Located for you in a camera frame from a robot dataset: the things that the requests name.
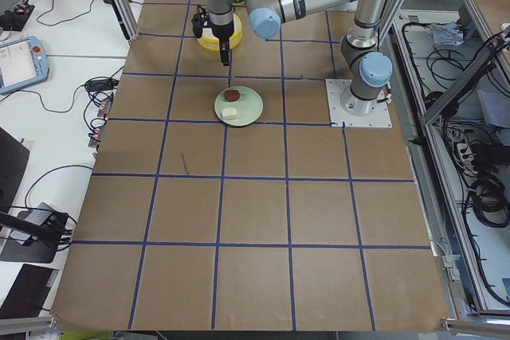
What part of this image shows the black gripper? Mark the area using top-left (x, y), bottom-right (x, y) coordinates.
top-left (210, 11), bottom-right (233, 66)

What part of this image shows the white steamed bun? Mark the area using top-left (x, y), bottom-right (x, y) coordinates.
top-left (221, 107), bottom-right (238, 120)

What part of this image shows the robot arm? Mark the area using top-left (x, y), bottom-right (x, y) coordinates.
top-left (192, 0), bottom-right (393, 116)

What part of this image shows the middle yellow bamboo steamer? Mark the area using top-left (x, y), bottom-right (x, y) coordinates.
top-left (197, 13), bottom-right (242, 52)

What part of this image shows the brown steamed bun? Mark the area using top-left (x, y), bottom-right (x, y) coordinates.
top-left (223, 89), bottom-right (241, 102)

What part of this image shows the light green plate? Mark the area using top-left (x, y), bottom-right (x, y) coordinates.
top-left (214, 86), bottom-right (264, 127)

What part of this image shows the teach pendant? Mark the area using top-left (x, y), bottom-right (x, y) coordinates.
top-left (1, 36), bottom-right (49, 95)

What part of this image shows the black laptop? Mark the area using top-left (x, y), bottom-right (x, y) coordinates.
top-left (0, 128), bottom-right (29, 213)

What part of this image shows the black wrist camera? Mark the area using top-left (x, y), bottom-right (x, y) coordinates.
top-left (191, 5), bottom-right (208, 38)

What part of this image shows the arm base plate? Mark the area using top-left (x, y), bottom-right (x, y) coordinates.
top-left (325, 79), bottom-right (392, 129)

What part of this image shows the black camera stand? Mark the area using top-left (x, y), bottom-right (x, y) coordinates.
top-left (1, 203), bottom-right (72, 264)

